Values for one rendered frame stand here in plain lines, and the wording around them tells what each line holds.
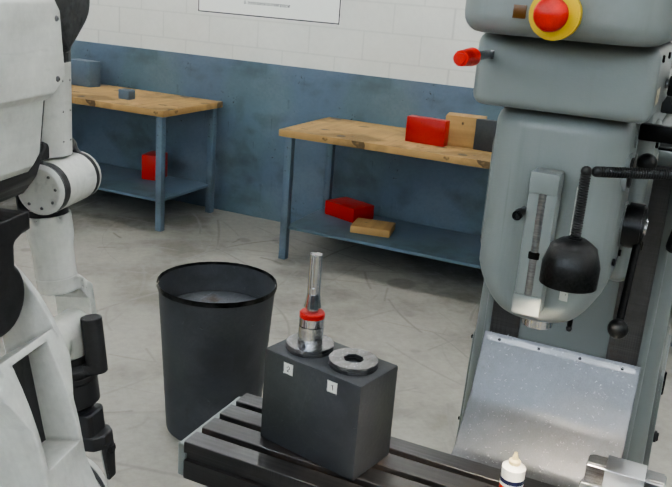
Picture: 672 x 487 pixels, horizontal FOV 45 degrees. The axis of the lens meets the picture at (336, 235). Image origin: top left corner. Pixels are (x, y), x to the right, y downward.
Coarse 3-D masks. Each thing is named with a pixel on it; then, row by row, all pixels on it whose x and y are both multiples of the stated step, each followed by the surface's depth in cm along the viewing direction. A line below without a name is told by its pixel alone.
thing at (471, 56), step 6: (468, 48) 102; (474, 48) 103; (456, 54) 100; (462, 54) 99; (468, 54) 100; (474, 54) 102; (480, 54) 104; (486, 54) 108; (492, 54) 111; (456, 60) 100; (462, 60) 100; (468, 60) 100; (474, 60) 102
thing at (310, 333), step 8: (304, 320) 149; (320, 320) 150; (304, 328) 150; (312, 328) 149; (320, 328) 150; (304, 336) 150; (312, 336) 150; (320, 336) 151; (304, 344) 151; (312, 344) 150; (320, 344) 151
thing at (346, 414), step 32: (288, 352) 151; (320, 352) 149; (352, 352) 150; (288, 384) 150; (320, 384) 145; (352, 384) 141; (384, 384) 146; (288, 416) 151; (320, 416) 147; (352, 416) 142; (384, 416) 149; (288, 448) 153; (320, 448) 148; (352, 448) 143; (384, 448) 152; (352, 480) 145
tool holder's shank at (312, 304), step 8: (312, 256) 147; (320, 256) 147; (312, 264) 147; (320, 264) 147; (312, 272) 148; (320, 272) 148; (312, 280) 148; (320, 280) 149; (312, 288) 149; (320, 288) 149; (312, 296) 149; (320, 296) 150; (304, 304) 151; (312, 304) 149; (320, 304) 150; (312, 312) 150
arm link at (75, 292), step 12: (72, 276) 131; (48, 288) 130; (60, 288) 130; (72, 288) 131; (84, 288) 135; (60, 300) 138; (72, 300) 137; (84, 300) 137; (60, 312) 138; (96, 312) 139
